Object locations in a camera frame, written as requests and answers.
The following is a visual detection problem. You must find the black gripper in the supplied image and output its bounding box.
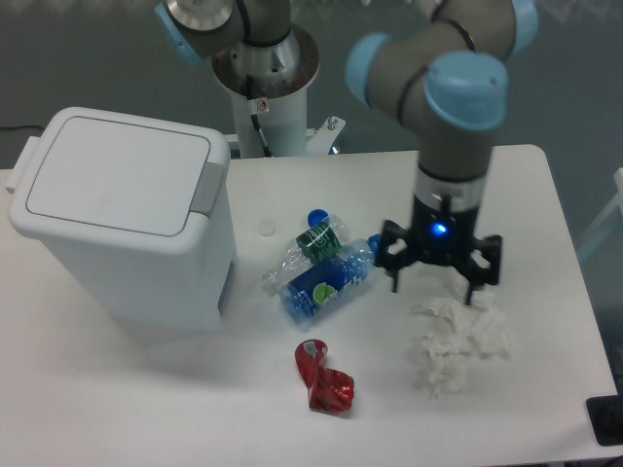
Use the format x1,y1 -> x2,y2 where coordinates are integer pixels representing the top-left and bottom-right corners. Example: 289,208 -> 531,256
375,198 -> 502,305

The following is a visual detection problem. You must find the white plastic trash can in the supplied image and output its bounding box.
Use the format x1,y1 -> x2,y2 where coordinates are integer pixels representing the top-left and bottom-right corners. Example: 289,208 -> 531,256
9,107 -> 237,331

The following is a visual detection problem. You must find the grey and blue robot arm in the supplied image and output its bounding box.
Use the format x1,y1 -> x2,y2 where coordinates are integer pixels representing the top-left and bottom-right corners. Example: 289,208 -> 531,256
155,1 -> 538,291

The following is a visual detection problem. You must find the crushed red soda can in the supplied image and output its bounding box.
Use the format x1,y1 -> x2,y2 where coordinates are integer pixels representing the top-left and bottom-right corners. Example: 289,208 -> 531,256
294,339 -> 355,414

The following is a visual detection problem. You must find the crumpled white tissue paper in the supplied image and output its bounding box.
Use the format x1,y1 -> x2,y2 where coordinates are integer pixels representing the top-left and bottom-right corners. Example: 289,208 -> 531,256
412,269 -> 511,398

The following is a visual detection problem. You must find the clear bottle green label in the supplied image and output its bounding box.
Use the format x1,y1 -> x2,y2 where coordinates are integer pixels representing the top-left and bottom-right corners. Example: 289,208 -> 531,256
262,214 -> 351,296

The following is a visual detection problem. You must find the blue labelled plastic bottle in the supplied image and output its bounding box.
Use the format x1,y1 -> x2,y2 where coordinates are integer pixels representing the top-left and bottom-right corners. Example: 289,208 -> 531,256
278,234 -> 381,324

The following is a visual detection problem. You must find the white table hole plug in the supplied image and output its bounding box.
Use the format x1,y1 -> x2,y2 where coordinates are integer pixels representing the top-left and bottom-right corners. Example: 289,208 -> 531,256
257,219 -> 276,237

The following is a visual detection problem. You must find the black device at table edge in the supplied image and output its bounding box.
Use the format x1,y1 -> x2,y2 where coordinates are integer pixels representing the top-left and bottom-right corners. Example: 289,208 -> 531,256
586,395 -> 622,447

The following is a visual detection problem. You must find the white bracket with bolt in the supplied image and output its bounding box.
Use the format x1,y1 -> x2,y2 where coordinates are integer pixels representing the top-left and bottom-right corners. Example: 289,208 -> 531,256
306,116 -> 347,156

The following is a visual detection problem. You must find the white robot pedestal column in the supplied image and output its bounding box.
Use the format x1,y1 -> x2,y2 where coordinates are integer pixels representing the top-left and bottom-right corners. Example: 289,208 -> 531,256
229,89 -> 307,159

